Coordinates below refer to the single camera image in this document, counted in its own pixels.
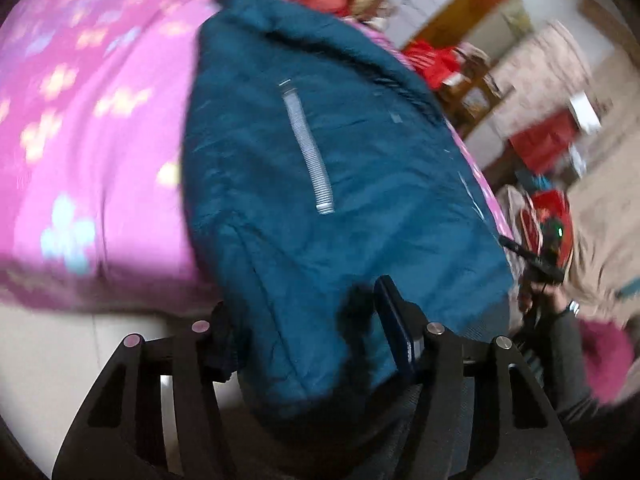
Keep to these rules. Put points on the dark grey sleeve forearm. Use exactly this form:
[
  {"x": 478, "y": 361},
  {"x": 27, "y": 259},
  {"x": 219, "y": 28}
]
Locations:
[{"x": 604, "y": 437}]

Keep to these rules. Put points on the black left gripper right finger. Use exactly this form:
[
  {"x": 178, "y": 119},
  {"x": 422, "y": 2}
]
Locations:
[{"x": 480, "y": 413}]

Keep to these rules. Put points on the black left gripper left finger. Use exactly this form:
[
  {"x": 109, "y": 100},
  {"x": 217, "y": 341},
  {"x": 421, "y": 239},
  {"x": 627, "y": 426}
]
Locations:
[{"x": 118, "y": 431}]

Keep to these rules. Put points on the red plastic shopping bag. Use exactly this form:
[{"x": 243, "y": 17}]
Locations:
[{"x": 434, "y": 65}]

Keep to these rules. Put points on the wooden shelf stand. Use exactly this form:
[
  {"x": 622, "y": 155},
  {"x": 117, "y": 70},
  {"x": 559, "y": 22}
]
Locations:
[{"x": 469, "y": 96}]

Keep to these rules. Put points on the pink floral bed sheet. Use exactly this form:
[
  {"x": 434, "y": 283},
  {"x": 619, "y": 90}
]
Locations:
[{"x": 94, "y": 96}]

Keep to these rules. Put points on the person's right hand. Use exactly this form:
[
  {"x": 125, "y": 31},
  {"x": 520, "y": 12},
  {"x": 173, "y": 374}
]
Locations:
[{"x": 549, "y": 298}]

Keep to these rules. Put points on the teal down puffer jacket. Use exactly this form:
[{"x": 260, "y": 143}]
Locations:
[{"x": 313, "y": 163}]

